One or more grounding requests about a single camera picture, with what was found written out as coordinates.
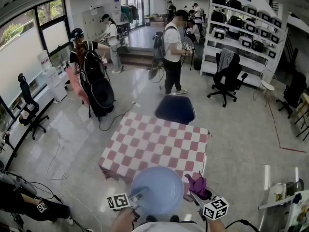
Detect white shelf unit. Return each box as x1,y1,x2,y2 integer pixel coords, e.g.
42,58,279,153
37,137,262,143
199,0,289,89

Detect colourful printed box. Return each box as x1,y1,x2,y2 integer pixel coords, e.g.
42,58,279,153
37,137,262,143
287,192,309,232

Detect white floor cable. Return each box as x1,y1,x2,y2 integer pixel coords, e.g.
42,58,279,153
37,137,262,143
45,127,103,229

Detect red white checkered tablecloth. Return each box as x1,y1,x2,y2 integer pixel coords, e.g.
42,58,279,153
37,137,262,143
98,111,212,195

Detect cardboard box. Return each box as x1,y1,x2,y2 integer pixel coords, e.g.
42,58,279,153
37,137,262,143
144,13,167,28

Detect glass entrance door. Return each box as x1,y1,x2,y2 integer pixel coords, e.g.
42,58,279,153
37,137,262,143
119,0,150,30

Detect black floor cable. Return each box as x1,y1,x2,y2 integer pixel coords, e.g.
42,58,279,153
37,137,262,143
98,102,136,132

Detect white water dispenser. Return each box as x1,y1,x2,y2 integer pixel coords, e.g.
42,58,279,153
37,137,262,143
37,49,68,102

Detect grey garment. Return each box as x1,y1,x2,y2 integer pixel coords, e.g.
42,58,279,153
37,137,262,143
217,47,235,73

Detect purple cloth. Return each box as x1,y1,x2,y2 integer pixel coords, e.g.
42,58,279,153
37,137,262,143
184,172,208,200

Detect brown wooden steps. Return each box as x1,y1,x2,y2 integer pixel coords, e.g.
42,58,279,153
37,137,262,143
118,46,155,66

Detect group of black equipment bags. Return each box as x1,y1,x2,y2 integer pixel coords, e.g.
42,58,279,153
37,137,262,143
211,0,266,54

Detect round wooden table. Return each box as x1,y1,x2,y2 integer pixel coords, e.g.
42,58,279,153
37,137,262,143
294,92,309,141

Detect person's white shirt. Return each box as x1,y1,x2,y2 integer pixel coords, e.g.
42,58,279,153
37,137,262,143
131,221,206,232

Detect group of white equipment cases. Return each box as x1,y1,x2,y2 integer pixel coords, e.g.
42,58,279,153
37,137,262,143
211,3,283,59

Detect white carton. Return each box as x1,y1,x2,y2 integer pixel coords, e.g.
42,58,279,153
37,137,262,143
267,183,287,204

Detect black framed window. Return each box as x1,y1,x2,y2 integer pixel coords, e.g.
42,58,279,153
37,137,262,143
0,0,72,120

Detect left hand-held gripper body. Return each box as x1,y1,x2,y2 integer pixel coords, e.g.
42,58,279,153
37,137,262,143
107,192,141,220

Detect white long counter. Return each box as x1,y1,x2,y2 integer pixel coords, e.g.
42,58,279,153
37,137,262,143
0,86,57,171

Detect person's left forearm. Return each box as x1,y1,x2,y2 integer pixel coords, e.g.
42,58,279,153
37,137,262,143
110,206,136,232

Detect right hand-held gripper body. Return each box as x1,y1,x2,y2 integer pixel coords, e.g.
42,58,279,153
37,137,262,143
196,196,229,221

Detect grey locker cabinet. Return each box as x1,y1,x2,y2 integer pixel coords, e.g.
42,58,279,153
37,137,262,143
82,7,106,43

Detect dark blue chair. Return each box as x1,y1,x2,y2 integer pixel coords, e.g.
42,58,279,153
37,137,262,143
154,95,196,125

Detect white wire chair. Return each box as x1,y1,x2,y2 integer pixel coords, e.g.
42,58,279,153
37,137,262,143
253,69,278,107

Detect person's right forearm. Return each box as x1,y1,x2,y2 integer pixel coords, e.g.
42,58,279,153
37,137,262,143
206,217,227,232

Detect thick black gripper cable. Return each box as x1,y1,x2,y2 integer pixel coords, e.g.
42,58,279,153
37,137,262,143
225,219,260,232

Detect big blue plate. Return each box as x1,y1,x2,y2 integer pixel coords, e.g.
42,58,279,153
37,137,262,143
130,167,185,215

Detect large black backpack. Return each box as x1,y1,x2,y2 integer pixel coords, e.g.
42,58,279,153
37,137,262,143
79,51,115,117

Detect pink armchair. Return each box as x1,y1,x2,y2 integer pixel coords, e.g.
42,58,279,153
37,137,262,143
65,66,91,106

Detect white desk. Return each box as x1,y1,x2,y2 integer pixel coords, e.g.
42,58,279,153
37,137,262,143
258,197,296,210

